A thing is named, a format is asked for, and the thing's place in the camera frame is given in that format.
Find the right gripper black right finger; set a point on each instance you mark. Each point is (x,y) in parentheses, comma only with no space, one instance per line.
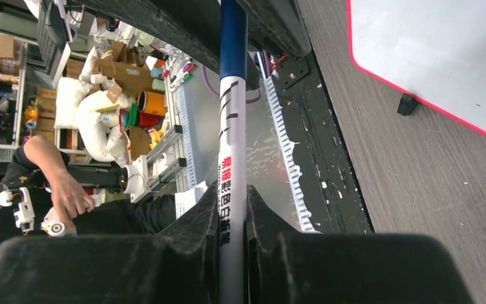
(288,266)

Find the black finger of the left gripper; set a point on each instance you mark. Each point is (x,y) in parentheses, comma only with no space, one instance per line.
(276,26)
(191,26)

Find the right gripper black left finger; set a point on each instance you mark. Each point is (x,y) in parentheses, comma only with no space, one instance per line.
(177,265)

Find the white marker blue cap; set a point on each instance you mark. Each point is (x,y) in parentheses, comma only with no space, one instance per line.
(232,194)

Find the white whiteboard pink rim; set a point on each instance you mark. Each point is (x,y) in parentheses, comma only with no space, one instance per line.
(433,50)

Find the operator forearm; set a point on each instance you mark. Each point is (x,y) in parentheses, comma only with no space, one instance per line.
(46,156)

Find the operator hand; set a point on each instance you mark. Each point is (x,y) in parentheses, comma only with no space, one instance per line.
(69,198)

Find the cardboard box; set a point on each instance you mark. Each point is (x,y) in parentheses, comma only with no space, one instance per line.
(132,79)

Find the orange yellow cup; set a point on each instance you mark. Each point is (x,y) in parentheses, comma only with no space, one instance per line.
(152,103)

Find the white pillow bundle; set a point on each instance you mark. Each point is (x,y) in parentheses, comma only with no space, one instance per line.
(98,124)

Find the black board stop left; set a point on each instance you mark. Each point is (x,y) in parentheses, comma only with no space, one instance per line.
(407,105)

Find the white slotted cable duct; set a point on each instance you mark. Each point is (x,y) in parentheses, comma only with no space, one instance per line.
(286,147)

